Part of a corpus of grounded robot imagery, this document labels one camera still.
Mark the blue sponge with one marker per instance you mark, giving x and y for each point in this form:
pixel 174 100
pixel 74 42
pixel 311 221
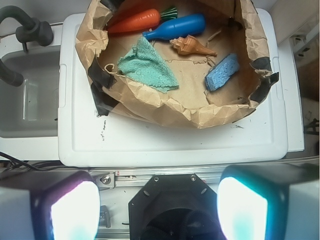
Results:
pixel 222 72

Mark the orange toy carrot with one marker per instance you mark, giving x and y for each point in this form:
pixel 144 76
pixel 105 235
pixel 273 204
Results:
pixel 143 20

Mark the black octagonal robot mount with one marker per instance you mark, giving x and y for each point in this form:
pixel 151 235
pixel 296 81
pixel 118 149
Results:
pixel 174 207

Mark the grey sink faucet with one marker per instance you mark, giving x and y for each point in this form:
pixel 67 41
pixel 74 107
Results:
pixel 31 30

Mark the white sink basin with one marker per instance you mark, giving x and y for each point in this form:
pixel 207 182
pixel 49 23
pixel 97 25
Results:
pixel 31 110

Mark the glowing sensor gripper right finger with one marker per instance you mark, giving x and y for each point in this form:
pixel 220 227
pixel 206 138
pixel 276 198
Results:
pixel 273 201

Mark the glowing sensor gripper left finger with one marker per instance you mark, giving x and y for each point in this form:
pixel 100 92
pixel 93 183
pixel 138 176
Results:
pixel 48 205

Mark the crumpled brown paper bag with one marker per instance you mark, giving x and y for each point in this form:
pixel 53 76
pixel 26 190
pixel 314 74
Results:
pixel 232 26

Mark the orange toy seashell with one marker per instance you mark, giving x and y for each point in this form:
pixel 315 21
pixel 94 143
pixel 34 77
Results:
pixel 190 45

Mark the white plastic bin lid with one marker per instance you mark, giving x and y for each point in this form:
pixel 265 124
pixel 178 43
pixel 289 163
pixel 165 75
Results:
pixel 86 139

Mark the blue plastic bottle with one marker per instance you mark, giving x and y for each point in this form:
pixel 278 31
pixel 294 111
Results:
pixel 180 27

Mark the teal knitted cloth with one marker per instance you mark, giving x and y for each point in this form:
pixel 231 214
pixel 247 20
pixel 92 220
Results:
pixel 144 64

